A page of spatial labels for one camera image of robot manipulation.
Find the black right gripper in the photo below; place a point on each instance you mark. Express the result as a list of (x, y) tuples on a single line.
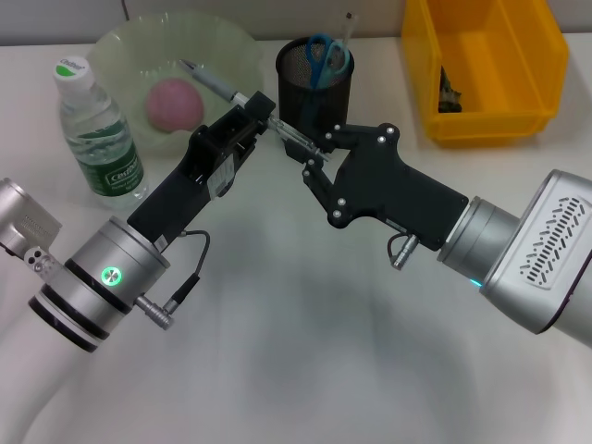
[(393, 189)]

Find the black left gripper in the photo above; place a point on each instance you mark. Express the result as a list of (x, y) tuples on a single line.
[(185, 194)]

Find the silver pen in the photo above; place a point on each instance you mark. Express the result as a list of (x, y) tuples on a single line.
[(215, 83)]

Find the blue scissors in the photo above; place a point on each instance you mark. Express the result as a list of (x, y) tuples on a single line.
[(316, 60)]

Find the pink peach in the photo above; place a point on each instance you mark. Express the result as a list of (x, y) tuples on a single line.
[(173, 105)]

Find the clear plastic ruler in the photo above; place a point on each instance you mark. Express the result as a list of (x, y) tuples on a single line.
[(349, 28)]

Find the clear green-label water bottle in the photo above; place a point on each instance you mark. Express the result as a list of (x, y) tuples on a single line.
[(99, 139)]

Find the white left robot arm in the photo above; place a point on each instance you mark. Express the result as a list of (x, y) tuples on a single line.
[(92, 287)]

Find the black mesh pen holder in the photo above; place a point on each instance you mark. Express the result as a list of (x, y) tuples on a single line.
[(296, 78)]

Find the pale green glass fruit plate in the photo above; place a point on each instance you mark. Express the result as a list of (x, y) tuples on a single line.
[(134, 60)]

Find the yellow plastic bin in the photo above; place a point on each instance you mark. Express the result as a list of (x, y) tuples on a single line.
[(490, 122)]

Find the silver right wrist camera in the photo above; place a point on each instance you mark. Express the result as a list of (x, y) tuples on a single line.
[(550, 240)]

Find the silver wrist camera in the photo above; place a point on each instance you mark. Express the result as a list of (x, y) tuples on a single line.
[(23, 217), (550, 240)]

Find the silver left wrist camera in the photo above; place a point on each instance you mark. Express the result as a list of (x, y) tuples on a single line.
[(23, 217)]

